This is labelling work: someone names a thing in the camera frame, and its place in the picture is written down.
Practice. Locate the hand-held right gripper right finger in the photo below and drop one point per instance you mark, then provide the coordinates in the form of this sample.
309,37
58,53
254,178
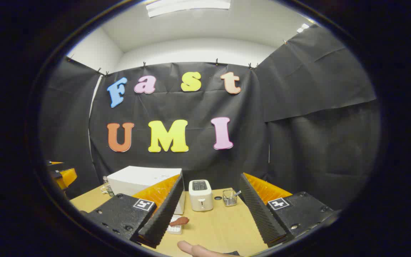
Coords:
259,210

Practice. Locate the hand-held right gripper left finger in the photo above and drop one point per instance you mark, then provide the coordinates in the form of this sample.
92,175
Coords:
166,214

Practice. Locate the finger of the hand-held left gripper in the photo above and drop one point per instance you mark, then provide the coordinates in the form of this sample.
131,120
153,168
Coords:
55,163
68,177

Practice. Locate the brown chicken drumstick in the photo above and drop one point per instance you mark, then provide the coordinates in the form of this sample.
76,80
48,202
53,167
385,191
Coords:
180,221

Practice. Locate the white microwave oven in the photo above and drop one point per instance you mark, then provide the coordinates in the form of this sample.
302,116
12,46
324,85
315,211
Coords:
134,180

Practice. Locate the small white ribbed tray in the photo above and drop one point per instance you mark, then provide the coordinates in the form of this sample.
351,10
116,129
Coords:
175,230

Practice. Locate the metal spoon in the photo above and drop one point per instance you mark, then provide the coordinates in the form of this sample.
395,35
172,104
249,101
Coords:
237,193

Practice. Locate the clear glass cup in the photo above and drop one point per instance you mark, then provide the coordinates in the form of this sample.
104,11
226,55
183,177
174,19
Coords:
229,200

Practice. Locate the white toaster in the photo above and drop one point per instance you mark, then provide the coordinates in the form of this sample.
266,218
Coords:
201,200

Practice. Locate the clear plastic bottle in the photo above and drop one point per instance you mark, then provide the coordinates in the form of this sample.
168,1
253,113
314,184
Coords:
108,189

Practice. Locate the black backdrop cloth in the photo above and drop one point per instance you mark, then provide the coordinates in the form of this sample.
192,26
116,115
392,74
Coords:
198,107

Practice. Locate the small ceiling light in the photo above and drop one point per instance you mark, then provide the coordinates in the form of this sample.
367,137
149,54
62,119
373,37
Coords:
302,28

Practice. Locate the long ceiling light panel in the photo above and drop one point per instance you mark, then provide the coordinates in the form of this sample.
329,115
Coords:
187,5

